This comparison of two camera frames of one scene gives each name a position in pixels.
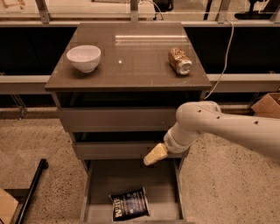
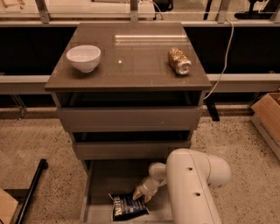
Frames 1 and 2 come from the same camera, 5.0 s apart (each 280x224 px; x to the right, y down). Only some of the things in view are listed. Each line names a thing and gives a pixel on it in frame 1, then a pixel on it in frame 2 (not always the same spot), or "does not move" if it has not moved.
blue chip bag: [129, 206] does not move
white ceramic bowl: [84, 58] does not move
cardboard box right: [268, 107] does not move
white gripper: [170, 143] → [146, 188]
